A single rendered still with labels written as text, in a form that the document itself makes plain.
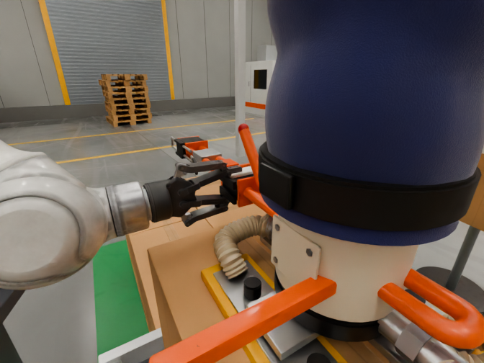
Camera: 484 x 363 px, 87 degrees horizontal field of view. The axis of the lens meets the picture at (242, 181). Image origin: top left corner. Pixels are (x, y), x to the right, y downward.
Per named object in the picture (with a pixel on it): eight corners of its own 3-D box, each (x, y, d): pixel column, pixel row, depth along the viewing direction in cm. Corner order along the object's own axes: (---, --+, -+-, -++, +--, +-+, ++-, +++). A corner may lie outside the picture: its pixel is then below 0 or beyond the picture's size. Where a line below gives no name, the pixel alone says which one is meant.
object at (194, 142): (209, 155, 83) (207, 140, 81) (186, 159, 79) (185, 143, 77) (199, 149, 89) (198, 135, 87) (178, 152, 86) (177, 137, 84)
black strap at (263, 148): (507, 195, 28) (522, 160, 26) (371, 271, 17) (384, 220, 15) (338, 148, 46) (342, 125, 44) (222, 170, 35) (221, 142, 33)
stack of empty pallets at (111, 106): (154, 123, 734) (148, 74, 684) (112, 127, 678) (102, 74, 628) (142, 117, 834) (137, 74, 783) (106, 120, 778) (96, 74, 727)
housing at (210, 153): (223, 168, 72) (223, 153, 70) (201, 173, 69) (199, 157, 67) (213, 161, 78) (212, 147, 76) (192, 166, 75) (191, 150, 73)
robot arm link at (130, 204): (114, 222, 50) (146, 214, 52) (120, 247, 42) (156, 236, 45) (104, 178, 46) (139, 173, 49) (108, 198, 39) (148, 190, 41)
